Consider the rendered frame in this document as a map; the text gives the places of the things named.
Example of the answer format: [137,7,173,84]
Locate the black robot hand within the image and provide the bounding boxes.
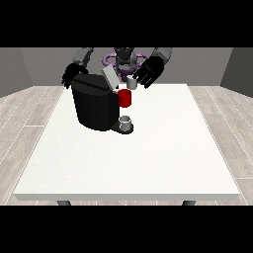
[131,55,165,90]
[60,62,90,90]

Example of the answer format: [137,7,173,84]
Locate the small grey coffee pod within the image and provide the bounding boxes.
[126,75,138,91]

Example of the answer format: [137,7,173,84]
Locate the black coffee machine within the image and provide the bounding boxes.
[70,73,134,135]

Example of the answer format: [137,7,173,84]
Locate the red pod holder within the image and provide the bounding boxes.
[118,88,132,109]

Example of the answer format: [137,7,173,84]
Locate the pale grey machine lid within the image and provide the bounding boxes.
[101,64,122,91]

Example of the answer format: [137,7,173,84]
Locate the grey robot trunk purple rings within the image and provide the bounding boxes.
[102,47,148,83]

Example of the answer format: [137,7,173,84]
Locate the small grey cup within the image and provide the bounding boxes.
[119,115,132,131]

